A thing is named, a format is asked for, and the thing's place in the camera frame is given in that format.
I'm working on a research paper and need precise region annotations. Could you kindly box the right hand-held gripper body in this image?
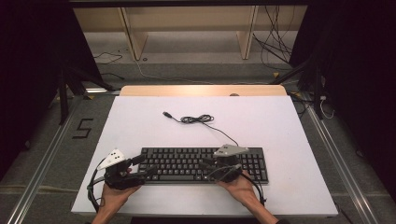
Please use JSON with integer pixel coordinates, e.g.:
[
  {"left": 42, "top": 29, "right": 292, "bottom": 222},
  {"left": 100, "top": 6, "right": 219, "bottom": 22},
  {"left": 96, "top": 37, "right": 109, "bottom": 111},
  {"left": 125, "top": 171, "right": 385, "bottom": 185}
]
[{"left": 204, "top": 143, "right": 250, "bottom": 184}]

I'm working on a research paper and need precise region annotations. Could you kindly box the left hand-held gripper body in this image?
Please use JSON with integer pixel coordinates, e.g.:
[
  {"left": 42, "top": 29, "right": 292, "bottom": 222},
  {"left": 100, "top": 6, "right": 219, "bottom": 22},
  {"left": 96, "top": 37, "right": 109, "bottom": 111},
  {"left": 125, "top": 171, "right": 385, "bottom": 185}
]
[{"left": 96, "top": 147, "right": 148, "bottom": 191}]

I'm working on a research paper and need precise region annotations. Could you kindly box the black computer keyboard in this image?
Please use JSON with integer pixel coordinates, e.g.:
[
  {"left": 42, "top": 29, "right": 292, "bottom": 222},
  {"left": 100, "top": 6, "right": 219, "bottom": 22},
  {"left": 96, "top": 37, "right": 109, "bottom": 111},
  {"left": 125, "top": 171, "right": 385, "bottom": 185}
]
[{"left": 136, "top": 147, "right": 269, "bottom": 185}]

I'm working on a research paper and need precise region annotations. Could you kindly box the person's left hand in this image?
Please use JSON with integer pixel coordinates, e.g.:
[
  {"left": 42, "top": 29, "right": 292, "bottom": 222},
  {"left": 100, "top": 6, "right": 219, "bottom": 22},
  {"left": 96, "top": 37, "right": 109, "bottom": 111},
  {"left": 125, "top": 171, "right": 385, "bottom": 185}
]
[{"left": 100, "top": 183, "right": 143, "bottom": 215}]

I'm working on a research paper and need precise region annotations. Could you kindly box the person's right hand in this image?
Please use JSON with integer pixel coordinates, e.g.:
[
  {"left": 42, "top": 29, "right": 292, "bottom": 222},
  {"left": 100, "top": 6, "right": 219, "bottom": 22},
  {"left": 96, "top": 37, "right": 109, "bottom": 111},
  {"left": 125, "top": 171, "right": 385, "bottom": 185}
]
[{"left": 216, "top": 170, "right": 260, "bottom": 209}]

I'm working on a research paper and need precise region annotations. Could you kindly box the light wooden table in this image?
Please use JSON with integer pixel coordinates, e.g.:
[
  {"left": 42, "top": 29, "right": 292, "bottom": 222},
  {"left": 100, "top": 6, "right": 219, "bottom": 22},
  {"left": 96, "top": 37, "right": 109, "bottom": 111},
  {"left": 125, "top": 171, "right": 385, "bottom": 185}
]
[{"left": 120, "top": 84, "right": 288, "bottom": 97}]

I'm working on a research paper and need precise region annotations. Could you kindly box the black metal stand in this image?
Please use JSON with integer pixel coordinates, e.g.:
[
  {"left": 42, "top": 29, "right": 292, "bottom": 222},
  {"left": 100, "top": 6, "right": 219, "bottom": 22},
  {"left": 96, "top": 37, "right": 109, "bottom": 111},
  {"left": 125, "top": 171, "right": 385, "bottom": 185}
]
[
  {"left": 56, "top": 63, "right": 117, "bottom": 126},
  {"left": 268, "top": 55, "right": 325, "bottom": 121}
]

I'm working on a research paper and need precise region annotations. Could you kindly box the black curtain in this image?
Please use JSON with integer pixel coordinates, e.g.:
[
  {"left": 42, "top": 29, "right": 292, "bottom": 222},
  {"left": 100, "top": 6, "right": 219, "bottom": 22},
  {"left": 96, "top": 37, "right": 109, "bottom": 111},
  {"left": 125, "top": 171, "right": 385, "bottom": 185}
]
[
  {"left": 289, "top": 0, "right": 396, "bottom": 200},
  {"left": 0, "top": 0, "right": 104, "bottom": 181}
]

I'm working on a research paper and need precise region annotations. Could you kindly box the left hand-held gripper cable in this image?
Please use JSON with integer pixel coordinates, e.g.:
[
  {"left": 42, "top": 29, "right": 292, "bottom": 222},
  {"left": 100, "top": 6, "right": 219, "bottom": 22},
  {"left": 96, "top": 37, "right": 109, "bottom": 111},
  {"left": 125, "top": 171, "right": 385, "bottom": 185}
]
[{"left": 86, "top": 158, "right": 108, "bottom": 215}]

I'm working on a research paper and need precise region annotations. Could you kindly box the black keyboard cable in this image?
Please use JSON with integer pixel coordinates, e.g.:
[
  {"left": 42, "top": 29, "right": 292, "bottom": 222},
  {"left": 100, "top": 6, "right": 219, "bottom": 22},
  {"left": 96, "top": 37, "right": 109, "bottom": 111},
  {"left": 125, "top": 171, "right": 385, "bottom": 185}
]
[{"left": 162, "top": 111, "right": 241, "bottom": 149}]

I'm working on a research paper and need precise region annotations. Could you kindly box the aluminium floor rail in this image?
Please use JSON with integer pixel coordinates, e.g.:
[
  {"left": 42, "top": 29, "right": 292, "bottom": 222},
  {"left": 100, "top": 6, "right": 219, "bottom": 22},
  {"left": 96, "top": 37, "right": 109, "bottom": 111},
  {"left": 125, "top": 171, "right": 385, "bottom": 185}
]
[
  {"left": 6, "top": 97, "right": 80, "bottom": 224},
  {"left": 302, "top": 92, "right": 380, "bottom": 224}
]

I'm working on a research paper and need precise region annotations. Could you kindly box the short white cable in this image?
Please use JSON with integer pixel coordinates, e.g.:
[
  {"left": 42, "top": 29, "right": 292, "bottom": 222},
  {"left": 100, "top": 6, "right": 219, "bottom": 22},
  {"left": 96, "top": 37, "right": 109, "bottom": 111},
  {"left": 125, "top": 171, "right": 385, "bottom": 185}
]
[{"left": 318, "top": 94, "right": 336, "bottom": 120}]

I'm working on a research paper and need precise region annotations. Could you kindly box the thin black floor cable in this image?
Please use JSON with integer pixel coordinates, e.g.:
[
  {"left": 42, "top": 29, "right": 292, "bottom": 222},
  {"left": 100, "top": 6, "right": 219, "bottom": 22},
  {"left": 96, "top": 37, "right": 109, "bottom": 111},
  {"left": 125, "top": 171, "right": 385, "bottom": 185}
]
[{"left": 92, "top": 51, "right": 124, "bottom": 65}]

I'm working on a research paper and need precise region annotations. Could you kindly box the bundle of black cables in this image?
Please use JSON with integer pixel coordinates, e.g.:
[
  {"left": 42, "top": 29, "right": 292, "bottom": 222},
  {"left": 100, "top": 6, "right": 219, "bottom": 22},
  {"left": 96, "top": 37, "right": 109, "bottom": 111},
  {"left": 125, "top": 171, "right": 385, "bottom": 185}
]
[{"left": 251, "top": 5, "right": 301, "bottom": 72}]

